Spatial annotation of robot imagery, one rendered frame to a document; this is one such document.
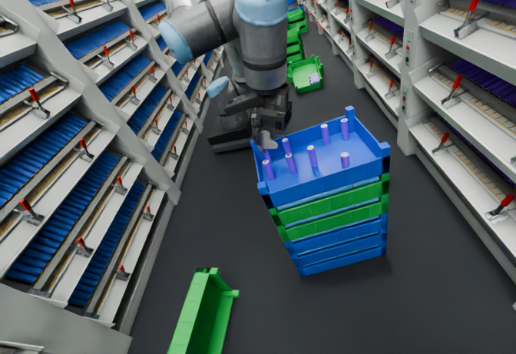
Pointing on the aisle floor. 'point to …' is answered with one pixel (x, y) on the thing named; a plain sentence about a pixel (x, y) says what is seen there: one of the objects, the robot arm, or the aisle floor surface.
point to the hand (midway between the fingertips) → (262, 146)
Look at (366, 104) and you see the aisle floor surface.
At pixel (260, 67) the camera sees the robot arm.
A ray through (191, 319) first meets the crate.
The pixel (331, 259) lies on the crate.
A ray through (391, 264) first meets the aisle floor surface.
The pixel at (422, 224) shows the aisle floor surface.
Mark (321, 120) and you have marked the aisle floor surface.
